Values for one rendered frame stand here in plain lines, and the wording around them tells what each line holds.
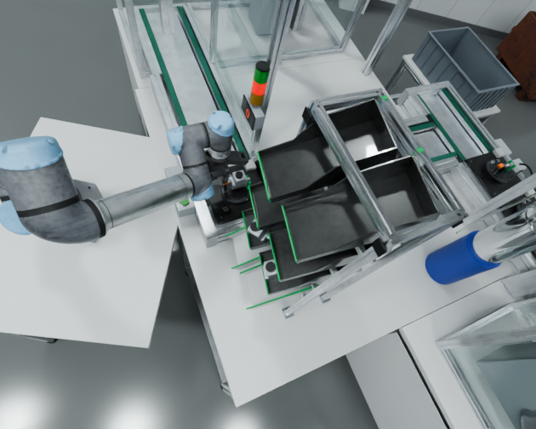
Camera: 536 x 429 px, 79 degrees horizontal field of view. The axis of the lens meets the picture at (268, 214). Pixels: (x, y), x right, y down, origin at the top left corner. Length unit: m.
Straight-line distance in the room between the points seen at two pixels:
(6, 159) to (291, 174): 0.56
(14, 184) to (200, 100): 1.12
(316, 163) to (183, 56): 1.33
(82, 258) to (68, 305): 0.17
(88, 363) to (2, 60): 2.48
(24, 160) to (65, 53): 2.78
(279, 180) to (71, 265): 0.93
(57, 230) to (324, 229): 0.55
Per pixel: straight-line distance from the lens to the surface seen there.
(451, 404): 1.61
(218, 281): 1.33
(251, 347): 1.30
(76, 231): 0.80
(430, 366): 1.57
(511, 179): 2.12
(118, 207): 0.84
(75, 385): 2.25
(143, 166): 1.57
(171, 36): 2.08
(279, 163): 0.78
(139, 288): 1.34
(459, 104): 2.29
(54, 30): 3.76
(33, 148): 0.77
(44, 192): 0.77
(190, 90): 1.77
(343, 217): 0.71
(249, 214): 1.07
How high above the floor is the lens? 2.15
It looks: 62 degrees down
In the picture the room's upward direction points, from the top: 23 degrees clockwise
